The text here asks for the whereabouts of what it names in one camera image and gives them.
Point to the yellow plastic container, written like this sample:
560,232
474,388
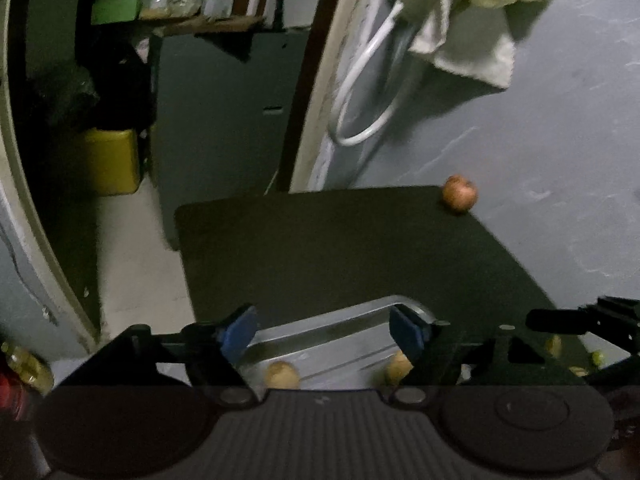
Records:
111,162

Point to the dark cloth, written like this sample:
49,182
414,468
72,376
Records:
65,95

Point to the brown door frame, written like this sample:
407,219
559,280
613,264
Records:
312,75

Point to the dark cabinet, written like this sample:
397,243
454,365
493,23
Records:
220,125

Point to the red apple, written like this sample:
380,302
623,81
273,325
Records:
460,195

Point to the white cloth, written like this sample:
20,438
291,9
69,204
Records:
475,55

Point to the small jar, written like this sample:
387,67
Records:
159,1

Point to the metal tray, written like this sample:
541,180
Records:
325,340

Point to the red container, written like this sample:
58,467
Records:
12,397

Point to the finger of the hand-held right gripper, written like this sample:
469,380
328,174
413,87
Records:
555,321

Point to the small round brown fruit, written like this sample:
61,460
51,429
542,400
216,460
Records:
397,367
282,375

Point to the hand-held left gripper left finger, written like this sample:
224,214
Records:
240,332

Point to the yellow capped bottle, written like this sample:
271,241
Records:
27,367

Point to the wooden shelf board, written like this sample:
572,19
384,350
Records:
200,24

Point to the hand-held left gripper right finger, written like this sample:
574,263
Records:
407,332

